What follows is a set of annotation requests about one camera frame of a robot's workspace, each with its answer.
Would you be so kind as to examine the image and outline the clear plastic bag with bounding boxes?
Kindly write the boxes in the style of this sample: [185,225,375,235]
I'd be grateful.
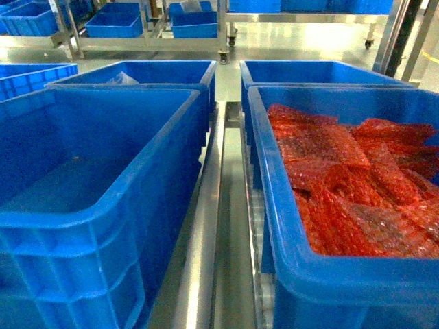
[106,71,139,85]

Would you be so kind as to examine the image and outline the stainless steel shelf rack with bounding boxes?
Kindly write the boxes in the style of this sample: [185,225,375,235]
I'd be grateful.
[149,62,274,328]

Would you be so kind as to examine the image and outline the blue bin far left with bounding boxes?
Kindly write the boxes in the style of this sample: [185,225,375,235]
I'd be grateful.
[1,63,78,101]

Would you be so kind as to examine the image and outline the far steel rack on casters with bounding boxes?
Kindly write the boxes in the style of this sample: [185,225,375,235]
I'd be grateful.
[49,1,229,65]

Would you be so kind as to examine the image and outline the blue bin rear left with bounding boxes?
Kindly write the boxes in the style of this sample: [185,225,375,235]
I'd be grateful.
[45,60,217,145]

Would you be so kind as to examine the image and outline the blue bin rear right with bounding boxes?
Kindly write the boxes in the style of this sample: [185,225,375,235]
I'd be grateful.
[239,60,412,113]

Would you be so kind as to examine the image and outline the blue bin on far rack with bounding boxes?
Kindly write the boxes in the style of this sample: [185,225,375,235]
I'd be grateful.
[85,3,143,38]
[169,1,217,38]

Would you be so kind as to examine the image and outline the red bubble wrap bags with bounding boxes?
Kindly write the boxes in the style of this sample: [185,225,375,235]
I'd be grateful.
[268,104,438,259]

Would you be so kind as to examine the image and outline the empty blue bin front left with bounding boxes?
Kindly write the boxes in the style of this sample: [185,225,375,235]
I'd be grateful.
[1,88,209,328]

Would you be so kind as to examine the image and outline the blue bin with red wrap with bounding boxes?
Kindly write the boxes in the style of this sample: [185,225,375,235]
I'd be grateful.
[248,86,438,328]

